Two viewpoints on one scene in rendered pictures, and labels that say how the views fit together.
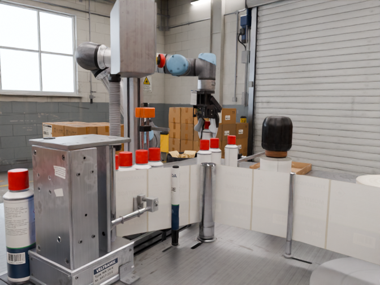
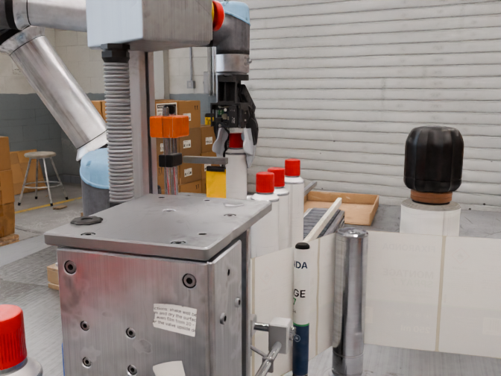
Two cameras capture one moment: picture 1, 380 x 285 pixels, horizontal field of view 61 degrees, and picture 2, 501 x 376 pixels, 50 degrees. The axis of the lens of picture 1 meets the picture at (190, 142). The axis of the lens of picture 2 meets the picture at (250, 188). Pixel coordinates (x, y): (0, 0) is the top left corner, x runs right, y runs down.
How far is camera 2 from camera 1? 31 cm
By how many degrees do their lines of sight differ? 17
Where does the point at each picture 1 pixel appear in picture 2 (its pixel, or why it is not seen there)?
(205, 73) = (233, 42)
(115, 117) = (122, 142)
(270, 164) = (431, 217)
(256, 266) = not seen: outside the picture
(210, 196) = (361, 296)
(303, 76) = (306, 45)
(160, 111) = not seen: hidden behind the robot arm
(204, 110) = (234, 113)
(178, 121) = not seen: hidden behind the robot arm
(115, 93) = (121, 88)
